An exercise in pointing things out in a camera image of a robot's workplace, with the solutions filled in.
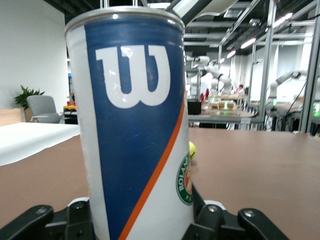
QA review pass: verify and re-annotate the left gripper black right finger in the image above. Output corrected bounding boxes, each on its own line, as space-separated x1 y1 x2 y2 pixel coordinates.
191 183 292 240

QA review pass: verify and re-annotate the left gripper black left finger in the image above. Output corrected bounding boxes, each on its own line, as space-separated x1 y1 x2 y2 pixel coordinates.
0 196 97 240

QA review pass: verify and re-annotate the yellow tennis ball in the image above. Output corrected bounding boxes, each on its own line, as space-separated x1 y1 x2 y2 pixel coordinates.
188 141 198 161

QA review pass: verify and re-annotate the white blue tennis ball can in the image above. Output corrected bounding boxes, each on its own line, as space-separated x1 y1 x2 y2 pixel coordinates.
64 6 199 240

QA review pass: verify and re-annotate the brown table cover sheet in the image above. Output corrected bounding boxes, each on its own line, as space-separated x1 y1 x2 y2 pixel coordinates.
0 126 320 240

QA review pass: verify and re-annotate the white covered table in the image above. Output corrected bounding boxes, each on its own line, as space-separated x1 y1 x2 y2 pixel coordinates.
0 121 81 167

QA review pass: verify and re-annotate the light wooden cabinet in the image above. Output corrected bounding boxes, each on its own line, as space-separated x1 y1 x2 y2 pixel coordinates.
0 107 26 127

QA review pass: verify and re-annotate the grey armchair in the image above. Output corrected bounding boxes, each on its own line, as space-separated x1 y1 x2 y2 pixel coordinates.
26 95 62 124

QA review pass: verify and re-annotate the yellow box with red caps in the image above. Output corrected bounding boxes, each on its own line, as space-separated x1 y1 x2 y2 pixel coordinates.
62 99 79 112

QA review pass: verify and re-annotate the clear rack with bread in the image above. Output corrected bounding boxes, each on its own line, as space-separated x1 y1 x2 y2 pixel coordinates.
208 93 239 111

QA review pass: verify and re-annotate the green potted plant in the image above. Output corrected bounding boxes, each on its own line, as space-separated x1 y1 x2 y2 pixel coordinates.
14 84 46 112

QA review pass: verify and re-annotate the aluminium cell frame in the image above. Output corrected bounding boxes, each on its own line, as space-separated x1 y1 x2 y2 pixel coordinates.
186 0 320 135

